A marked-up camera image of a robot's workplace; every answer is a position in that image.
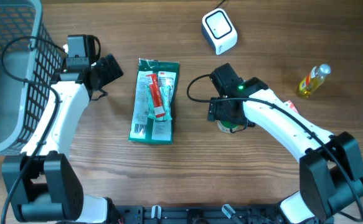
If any green 3M sponge package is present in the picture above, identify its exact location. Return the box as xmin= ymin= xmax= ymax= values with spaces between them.
xmin=128 ymin=58 xmax=179 ymax=144

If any white barcode scanner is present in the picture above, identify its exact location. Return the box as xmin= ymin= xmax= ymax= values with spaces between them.
xmin=201 ymin=8 xmax=238 ymax=55

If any grey plastic shopping basket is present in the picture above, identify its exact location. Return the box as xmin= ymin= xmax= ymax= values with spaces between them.
xmin=0 ymin=0 xmax=62 ymax=156

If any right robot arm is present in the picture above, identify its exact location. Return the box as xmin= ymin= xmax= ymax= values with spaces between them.
xmin=208 ymin=63 xmax=363 ymax=223

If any red white tube packet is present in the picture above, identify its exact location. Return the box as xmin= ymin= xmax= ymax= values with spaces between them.
xmin=146 ymin=73 xmax=166 ymax=121

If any pink tissue pack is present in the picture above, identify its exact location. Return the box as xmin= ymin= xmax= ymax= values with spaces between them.
xmin=285 ymin=100 xmax=299 ymax=113

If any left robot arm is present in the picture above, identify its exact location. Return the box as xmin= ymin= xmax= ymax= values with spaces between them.
xmin=1 ymin=34 xmax=123 ymax=223

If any green lid jar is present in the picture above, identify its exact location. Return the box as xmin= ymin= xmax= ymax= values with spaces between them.
xmin=217 ymin=121 xmax=241 ymax=133

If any yellow liquid bottle grey cap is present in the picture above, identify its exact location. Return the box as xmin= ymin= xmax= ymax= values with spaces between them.
xmin=296 ymin=63 xmax=331 ymax=98

